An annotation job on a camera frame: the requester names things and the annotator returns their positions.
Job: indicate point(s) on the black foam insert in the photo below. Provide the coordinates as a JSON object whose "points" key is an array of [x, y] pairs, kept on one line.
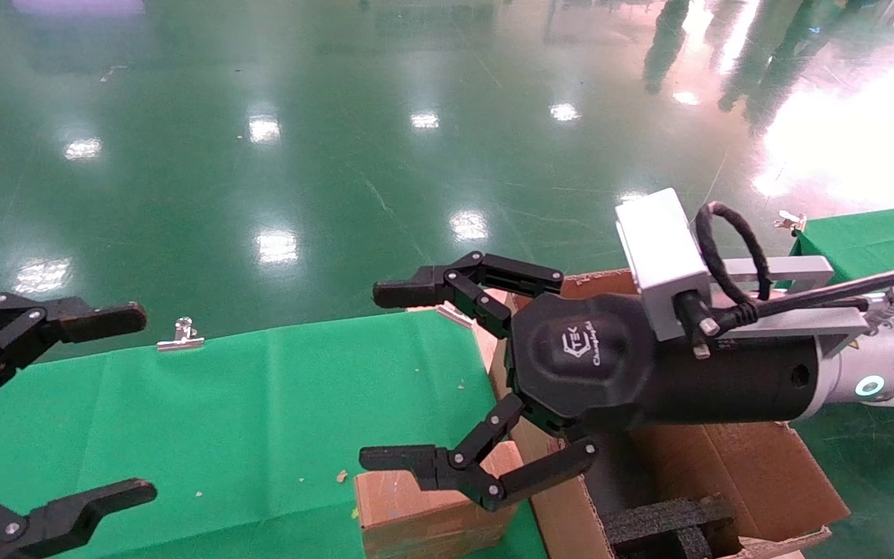
{"points": [[664, 520]]}

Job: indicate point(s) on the silver camera mount bracket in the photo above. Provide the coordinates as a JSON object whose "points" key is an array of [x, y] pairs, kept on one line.
{"points": [[796, 269]]}

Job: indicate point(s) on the large open cardboard carton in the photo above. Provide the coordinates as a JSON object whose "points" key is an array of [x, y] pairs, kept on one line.
{"points": [[757, 473]]}

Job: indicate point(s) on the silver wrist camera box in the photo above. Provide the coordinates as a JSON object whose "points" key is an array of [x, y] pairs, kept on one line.
{"points": [[660, 248]]}

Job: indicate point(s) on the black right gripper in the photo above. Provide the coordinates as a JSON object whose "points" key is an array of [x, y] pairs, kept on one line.
{"points": [[587, 365]]}

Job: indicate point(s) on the large green table cloth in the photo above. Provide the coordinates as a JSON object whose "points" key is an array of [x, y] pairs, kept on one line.
{"points": [[261, 411]]}

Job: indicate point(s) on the silver binder clip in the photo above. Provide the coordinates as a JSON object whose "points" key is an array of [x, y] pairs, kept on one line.
{"points": [[181, 335], [792, 223], [455, 314]]}

